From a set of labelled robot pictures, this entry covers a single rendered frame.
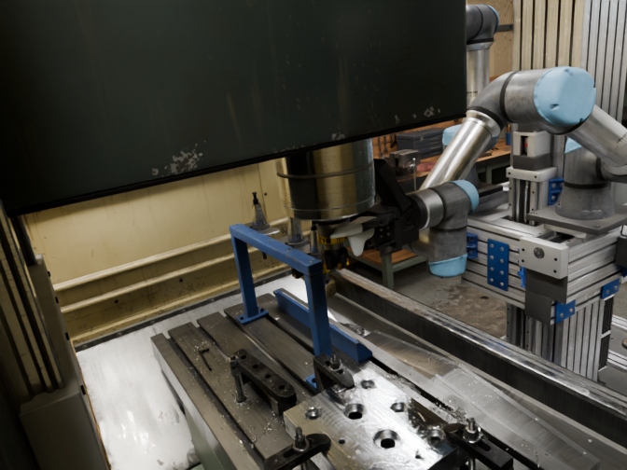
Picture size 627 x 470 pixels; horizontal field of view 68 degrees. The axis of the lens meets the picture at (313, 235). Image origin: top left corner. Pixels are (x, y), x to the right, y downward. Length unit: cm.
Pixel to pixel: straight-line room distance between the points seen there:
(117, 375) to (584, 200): 153
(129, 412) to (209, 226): 68
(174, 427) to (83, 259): 61
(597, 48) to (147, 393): 178
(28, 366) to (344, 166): 46
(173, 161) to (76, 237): 118
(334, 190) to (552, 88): 55
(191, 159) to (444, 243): 59
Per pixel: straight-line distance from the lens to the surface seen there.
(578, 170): 152
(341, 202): 70
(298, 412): 103
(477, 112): 116
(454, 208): 94
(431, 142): 402
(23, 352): 46
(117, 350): 178
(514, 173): 177
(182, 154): 53
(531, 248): 149
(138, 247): 173
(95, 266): 172
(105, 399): 168
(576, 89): 112
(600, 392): 144
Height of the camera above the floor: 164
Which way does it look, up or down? 19 degrees down
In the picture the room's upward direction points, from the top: 7 degrees counter-clockwise
